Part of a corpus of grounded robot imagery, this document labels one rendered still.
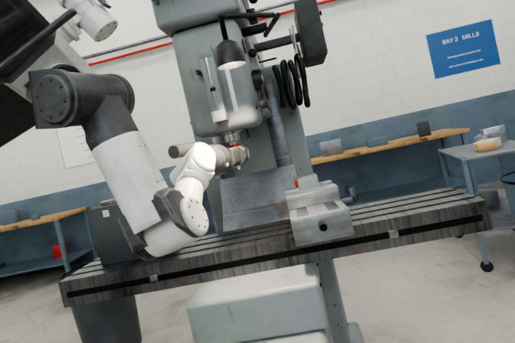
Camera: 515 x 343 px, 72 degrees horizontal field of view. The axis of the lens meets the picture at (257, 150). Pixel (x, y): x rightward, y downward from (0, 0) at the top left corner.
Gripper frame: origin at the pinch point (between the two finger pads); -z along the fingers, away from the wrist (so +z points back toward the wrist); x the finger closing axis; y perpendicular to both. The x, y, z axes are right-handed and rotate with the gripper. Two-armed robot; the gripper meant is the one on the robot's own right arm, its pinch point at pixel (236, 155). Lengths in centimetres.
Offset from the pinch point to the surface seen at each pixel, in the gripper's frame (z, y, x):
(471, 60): -486, -55, -129
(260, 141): -36.4, -3.4, 7.6
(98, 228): 18, 13, 45
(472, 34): -488, -90, -136
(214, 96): 12.6, -17.4, -4.1
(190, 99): 11.3, -18.6, 4.6
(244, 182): -31.7, 12.0, 16.3
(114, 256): 17, 23, 42
